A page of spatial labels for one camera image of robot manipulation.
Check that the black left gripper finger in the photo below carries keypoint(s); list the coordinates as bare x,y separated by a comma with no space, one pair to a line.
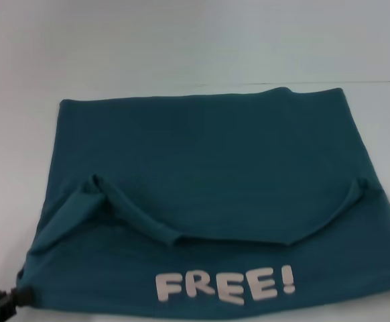
22,296

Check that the teal blue t-shirt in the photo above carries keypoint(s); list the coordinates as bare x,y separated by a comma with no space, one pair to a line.
201,161

